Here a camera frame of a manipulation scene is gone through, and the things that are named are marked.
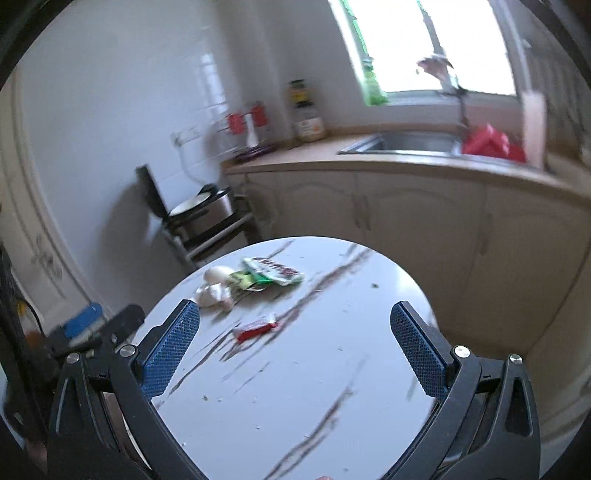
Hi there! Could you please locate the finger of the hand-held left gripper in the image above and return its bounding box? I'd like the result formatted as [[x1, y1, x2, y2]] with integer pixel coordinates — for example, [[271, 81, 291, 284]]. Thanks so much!
[[88, 305, 146, 356], [48, 302, 105, 343]]

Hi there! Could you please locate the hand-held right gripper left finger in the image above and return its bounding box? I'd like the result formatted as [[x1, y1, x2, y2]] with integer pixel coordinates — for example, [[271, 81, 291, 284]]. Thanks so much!
[[46, 299, 201, 480]]

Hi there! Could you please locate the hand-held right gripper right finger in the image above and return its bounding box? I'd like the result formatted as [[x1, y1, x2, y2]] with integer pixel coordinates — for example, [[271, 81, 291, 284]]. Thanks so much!
[[383, 301, 542, 480]]

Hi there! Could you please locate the white bag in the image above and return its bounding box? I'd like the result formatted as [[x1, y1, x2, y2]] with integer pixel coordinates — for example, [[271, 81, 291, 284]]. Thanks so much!
[[193, 282, 234, 312]]

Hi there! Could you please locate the red snack wrapper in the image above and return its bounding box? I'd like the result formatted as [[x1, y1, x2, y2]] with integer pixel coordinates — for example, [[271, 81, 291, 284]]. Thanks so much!
[[233, 313, 281, 344]]

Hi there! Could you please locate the round white eggshell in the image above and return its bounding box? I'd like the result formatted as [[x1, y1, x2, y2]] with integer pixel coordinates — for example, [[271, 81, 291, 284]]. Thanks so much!
[[204, 265, 236, 283]]

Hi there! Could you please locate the small light green wrapper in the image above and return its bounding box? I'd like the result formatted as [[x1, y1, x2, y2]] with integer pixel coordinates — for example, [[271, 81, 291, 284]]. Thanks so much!
[[228, 271, 266, 294]]

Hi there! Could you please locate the green white snack wrapper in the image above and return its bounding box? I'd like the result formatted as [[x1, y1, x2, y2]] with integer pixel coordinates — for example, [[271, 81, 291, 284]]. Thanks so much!
[[242, 256, 306, 288]]

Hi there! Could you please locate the white door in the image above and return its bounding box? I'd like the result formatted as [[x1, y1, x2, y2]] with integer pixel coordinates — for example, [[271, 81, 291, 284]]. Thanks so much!
[[0, 92, 93, 315]]

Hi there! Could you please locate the grey metal rack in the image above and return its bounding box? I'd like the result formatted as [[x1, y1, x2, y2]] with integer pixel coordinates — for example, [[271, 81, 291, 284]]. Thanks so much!
[[161, 194, 254, 273]]

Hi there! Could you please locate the cream kitchen counter cabinet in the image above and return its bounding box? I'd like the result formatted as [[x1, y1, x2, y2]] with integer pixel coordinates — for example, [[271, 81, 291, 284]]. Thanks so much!
[[224, 129, 591, 444]]

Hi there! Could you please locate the steel sink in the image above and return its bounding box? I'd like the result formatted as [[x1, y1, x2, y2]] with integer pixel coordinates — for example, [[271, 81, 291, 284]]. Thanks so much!
[[338, 131, 467, 158]]

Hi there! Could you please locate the red plastic bag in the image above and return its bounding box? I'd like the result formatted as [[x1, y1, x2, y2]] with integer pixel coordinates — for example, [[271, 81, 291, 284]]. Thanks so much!
[[462, 124, 527, 163]]

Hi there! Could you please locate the glass jar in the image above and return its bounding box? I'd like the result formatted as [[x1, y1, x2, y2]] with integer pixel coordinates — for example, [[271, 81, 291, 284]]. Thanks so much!
[[294, 105, 326, 143]]

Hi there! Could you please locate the green bottle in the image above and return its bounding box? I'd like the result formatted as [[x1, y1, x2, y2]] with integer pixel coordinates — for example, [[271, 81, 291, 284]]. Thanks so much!
[[360, 58, 389, 106]]

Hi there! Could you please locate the yellow label can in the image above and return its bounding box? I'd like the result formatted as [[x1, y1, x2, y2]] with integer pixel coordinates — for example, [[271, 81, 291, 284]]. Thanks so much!
[[288, 79, 310, 109]]

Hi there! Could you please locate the pinkish cloth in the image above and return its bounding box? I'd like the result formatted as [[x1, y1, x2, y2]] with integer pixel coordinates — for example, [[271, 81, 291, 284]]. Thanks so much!
[[416, 54, 455, 77]]

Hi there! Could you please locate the window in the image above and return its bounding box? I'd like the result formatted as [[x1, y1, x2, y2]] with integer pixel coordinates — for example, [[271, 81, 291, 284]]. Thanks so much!
[[329, 0, 527, 104]]

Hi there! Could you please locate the black cable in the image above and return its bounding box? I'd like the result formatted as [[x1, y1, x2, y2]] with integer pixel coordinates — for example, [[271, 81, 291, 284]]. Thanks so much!
[[18, 298, 47, 337]]

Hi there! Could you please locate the white power cable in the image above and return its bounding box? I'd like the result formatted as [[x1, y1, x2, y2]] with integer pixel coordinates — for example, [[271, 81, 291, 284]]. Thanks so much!
[[178, 143, 204, 185]]

